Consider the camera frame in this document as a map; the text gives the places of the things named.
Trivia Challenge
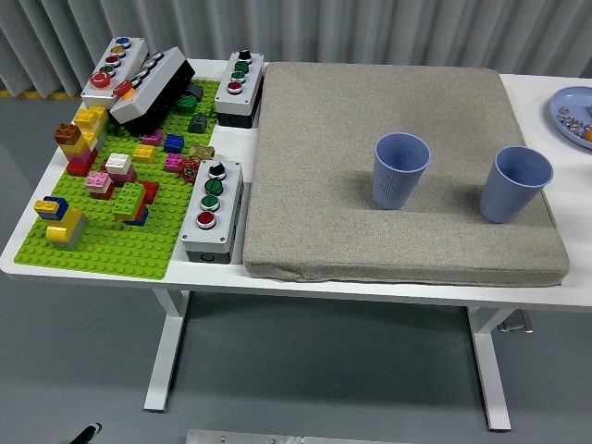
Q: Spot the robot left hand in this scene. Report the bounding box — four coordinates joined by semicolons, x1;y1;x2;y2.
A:
71;422;103;444

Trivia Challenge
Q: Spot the blue ribbed plastic cup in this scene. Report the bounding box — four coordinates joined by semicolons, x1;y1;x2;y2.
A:
478;145;555;224
373;131;433;211

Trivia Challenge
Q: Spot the white table leg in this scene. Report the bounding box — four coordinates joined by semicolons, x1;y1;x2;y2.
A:
142;290;191;413
464;305;513;432

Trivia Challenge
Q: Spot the green studded building baseplate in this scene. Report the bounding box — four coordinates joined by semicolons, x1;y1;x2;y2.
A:
13;78;222;281

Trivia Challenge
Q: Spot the blue yellow grey block stack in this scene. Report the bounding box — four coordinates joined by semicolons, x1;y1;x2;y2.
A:
33;195;89;252

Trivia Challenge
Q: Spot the green orange red block stack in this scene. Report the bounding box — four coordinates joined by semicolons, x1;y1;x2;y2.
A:
112;180;161;228

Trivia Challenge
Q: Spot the pink red block stack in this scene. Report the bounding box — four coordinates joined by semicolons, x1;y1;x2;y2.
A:
85;170;116;201

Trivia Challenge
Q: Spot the large white four-button box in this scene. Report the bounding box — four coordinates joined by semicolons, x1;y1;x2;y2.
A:
179;159;245;265

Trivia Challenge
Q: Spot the white pink block stack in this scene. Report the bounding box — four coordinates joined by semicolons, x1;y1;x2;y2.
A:
105;152;139;186

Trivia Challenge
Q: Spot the brown yellow red block tower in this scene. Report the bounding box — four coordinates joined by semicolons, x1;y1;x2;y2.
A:
54;122;101;178

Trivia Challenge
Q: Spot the grey-brown cushion mat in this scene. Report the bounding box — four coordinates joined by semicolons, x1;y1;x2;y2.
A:
243;62;571;289

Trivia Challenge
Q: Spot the yellow white block stack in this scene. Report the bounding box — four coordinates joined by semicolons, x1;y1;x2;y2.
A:
73;105;110;140

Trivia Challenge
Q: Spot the white five-button control box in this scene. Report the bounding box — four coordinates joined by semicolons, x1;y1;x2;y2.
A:
80;35;150;111

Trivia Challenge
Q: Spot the yellow black floor tape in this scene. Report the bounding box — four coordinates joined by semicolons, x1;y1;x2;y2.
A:
0;89;85;101

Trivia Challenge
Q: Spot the dark green building block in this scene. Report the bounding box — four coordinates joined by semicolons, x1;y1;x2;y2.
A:
175;93;200;115

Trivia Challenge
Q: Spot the tilted white black button box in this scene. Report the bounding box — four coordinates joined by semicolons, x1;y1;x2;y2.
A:
109;45;197;138

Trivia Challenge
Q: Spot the small white four-button box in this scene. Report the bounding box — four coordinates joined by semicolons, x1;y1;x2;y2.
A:
214;49;266;130

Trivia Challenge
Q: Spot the grey table controller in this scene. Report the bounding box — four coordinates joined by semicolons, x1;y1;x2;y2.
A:
498;312;534;334

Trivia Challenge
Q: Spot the grey pleated curtain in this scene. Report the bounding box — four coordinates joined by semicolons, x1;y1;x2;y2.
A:
0;0;592;101

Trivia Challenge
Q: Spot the blue plate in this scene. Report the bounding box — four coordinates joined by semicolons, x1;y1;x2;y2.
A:
549;85;592;150

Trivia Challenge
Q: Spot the brass valve red handle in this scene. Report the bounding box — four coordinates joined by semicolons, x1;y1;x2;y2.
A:
179;142;216;183

